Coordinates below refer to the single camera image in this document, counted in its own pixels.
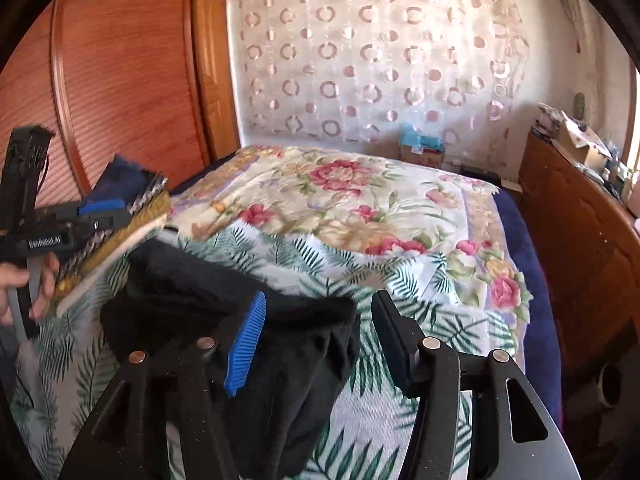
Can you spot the yellow folded cloth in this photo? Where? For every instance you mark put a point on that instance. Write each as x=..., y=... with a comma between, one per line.
x=86, y=261

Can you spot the navy bed sheet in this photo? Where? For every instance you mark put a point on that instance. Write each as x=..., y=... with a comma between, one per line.
x=542, y=354

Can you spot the black t-shirt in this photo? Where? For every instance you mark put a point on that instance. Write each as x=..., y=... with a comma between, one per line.
x=177, y=309

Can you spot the cardboard box with blue items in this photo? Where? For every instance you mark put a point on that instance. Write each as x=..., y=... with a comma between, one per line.
x=419, y=149

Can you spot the open cardboard box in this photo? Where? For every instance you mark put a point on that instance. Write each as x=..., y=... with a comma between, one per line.
x=583, y=145

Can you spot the wooden wardrobe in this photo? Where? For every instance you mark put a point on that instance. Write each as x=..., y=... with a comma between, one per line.
x=148, y=80

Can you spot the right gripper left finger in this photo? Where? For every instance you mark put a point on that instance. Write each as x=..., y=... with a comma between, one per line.
x=245, y=331

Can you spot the navy folded blanket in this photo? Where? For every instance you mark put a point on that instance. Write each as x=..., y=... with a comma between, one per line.
x=121, y=179

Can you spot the wooden sideboard cabinet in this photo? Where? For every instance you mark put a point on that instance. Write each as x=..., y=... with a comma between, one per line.
x=589, y=252

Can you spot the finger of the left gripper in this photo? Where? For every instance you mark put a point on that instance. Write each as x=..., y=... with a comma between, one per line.
x=92, y=224
x=101, y=206

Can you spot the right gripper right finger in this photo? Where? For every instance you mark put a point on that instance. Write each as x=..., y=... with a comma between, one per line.
x=401, y=341

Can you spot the circle patterned folded cloth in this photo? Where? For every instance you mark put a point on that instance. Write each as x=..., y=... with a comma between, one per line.
x=157, y=183

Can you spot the circle pattern sheer curtain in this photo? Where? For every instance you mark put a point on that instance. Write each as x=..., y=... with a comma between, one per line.
x=355, y=71

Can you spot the palm leaf print blanket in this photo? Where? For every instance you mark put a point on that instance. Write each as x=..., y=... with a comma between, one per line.
x=65, y=370

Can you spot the floral quilt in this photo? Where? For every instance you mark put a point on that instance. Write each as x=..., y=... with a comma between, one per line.
x=369, y=208

